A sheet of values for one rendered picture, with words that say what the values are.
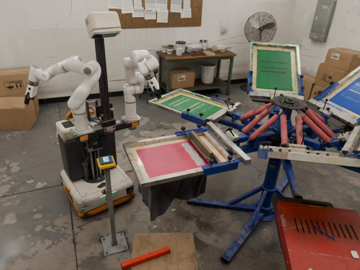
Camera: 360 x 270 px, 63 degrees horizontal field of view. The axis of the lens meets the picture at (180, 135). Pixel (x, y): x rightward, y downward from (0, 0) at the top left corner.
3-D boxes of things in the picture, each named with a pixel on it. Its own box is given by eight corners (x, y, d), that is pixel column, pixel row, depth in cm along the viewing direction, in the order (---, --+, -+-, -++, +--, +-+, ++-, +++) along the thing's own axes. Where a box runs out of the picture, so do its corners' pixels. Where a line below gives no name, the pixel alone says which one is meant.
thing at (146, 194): (150, 223, 235) (150, 180, 214) (136, 188, 271) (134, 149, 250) (154, 222, 236) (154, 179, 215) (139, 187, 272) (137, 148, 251)
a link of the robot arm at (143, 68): (150, 61, 189) (137, 68, 188) (157, 75, 195) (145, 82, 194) (144, 55, 201) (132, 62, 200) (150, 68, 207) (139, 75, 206)
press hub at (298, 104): (259, 228, 303) (287, 109, 237) (238, 203, 334) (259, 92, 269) (289, 219, 317) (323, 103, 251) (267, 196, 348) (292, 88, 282)
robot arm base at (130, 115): (119, 115, 264) (118, 99, 256) (132, 112, 270) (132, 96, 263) (127, 121, 253) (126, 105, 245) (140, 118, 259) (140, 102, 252)
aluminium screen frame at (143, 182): (141, 188, 206) (141, 184, 204) (122, 146, 252) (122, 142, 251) (237, 166, 233) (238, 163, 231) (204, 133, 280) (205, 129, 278)
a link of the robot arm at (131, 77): (120, 51, 225) (144, 50, 232) (120, 91, 251) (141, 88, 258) (125, 61, 216) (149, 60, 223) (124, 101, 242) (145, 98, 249)
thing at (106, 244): (104, 256, 267) (93, 171, 220) (100, 238, 284) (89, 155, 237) (128, 249, 274) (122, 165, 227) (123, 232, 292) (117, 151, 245)
